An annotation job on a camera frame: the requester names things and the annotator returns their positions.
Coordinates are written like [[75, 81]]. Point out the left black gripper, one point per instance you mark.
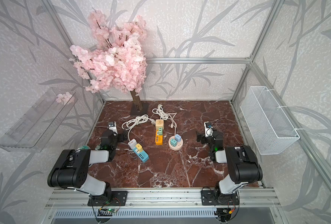
[[120, 138]]

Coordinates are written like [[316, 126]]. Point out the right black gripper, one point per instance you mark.
[[203, 138]]

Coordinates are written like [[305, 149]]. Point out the teal power strip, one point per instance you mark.
[[143, 155]]

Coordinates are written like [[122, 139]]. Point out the orange power strip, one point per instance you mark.
[[158, 139]]

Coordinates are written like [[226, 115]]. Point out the white charger plug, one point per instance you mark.
[[132, 144]]

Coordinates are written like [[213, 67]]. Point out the yellow charger plug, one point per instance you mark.
[[139, 148]]

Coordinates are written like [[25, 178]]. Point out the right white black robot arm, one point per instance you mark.
[[242, 163]]

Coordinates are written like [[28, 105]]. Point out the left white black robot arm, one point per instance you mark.
[[71, 170]]

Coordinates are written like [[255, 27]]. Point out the blue charger plug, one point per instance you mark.
[[178, 138]]

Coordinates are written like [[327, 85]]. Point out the teal charger plug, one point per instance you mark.
[[173, 142]]

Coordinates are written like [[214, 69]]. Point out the beige cube charger plug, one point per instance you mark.
[[159, 123]]

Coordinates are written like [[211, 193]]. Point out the pink cherry blossom tree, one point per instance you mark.
[[118, 60]]

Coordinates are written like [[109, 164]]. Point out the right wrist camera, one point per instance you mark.
[[208, 129]]

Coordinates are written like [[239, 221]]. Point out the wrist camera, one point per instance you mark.
[[113, 127], [208, 129]]

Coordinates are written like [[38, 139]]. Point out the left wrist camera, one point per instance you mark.
[[113, 127]]

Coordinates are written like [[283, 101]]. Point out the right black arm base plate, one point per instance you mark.
[[210, 197]]

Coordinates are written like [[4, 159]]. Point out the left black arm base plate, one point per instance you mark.
[[116, 198]]

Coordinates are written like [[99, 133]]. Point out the white wire mesh basket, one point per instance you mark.
[[270, 127]]

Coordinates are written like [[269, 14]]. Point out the aluminium front rail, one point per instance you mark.
[[164, 198]]

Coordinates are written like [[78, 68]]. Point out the clear acrylic wall shelf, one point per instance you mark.
[[37, 126]]

